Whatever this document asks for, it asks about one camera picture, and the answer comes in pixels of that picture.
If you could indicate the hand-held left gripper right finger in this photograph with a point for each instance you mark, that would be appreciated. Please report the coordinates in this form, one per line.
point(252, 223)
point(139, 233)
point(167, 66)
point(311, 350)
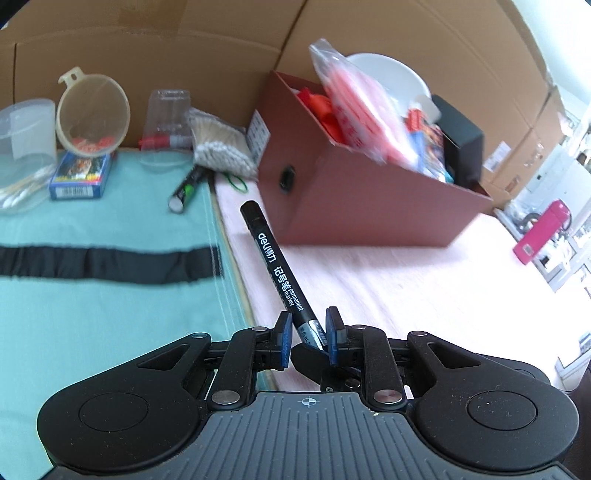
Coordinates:
point(333, 337)

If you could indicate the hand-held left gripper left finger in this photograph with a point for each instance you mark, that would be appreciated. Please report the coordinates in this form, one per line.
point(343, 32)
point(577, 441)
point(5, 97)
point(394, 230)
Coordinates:
point(284, 341)

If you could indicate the black marker pen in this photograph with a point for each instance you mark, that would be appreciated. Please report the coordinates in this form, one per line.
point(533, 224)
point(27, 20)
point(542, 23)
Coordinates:
point(272, 258)

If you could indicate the brown cardboard box container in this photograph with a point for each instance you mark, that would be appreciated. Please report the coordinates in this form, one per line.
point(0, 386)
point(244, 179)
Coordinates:
point(369, 203)

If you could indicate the blue card box white flap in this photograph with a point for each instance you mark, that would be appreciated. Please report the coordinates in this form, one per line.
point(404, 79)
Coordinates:
point(425, 143)

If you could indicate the zip bag of pink straws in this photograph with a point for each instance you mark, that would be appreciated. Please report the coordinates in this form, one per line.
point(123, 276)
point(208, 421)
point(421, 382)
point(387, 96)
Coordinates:
point(360, 106)

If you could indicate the black charger box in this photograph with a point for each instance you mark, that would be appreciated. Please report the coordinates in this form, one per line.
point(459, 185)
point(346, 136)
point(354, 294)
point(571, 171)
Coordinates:
point(457, 138)

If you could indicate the clear plastic cylinder container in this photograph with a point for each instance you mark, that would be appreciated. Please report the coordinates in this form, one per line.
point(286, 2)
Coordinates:
point(27, 134)

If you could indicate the green rubber band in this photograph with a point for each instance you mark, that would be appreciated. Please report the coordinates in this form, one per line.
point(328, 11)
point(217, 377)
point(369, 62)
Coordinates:
point(244, 187)

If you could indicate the green black battery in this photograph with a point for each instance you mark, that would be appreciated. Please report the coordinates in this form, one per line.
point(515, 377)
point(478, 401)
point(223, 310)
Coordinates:
point(187, 191)

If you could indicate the bag of wooden cotton swabs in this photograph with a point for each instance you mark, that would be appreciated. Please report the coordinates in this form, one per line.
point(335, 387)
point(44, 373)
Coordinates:
point(221, 147)

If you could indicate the teal cloth with black stripe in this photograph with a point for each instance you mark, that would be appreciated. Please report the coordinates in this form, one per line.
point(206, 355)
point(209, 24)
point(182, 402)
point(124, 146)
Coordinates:
point(115, 221)

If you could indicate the magenta box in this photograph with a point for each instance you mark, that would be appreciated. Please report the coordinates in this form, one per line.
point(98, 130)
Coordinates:
point(542, 230)

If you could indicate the red grey small marker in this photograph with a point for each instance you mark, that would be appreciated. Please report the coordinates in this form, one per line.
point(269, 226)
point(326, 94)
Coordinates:
point(161, 141)

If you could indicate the clear plastic blister box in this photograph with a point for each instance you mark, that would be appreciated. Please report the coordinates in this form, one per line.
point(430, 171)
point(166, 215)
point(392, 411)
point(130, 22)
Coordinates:
point(168, 110)

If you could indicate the stacked cardboard cartons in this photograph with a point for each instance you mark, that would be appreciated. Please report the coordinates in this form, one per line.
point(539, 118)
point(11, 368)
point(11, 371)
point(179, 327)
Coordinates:
point(521, 152)

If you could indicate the white paper bowl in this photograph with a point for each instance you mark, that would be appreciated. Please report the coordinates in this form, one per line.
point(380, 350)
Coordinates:
point(397, 76)

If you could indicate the bunch of loose cotton swabs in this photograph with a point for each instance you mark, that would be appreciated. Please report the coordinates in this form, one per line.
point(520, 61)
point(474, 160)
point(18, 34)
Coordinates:
point(23, 189)

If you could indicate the beige plastic funnel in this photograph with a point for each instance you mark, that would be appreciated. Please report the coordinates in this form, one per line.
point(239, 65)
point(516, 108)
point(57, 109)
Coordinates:
point(92, 106)

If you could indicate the brown cardboard backdrop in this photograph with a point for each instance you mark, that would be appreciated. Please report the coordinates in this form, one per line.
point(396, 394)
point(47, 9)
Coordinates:
point(184, 46)

